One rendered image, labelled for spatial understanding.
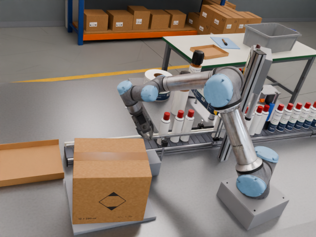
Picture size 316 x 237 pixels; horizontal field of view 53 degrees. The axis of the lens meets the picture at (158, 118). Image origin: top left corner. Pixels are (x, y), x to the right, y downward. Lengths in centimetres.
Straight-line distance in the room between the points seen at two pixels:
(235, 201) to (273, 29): 310
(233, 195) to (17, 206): 97
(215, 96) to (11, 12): 482
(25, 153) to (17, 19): 420
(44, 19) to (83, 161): 473
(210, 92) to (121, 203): 58
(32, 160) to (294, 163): 151
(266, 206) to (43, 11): 496
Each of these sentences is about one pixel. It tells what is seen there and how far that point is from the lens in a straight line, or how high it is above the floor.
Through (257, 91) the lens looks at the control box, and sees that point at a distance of 167.
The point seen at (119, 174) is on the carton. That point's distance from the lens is 124.
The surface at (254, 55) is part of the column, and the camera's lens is 159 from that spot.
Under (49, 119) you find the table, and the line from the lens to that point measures 201.
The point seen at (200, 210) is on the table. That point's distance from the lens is 158.
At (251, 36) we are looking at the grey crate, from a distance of 389.
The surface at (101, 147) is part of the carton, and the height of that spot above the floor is 112.
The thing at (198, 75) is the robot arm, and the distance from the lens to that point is 143.
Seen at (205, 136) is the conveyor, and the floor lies 88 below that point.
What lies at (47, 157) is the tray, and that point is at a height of 83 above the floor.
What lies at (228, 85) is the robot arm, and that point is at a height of 148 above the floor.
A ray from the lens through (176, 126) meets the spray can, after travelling 176.
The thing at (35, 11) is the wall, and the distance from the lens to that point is 580.
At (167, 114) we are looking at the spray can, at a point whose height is 108.
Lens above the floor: 199
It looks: 34 degrees down
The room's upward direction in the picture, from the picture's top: 11 degrees clockwise
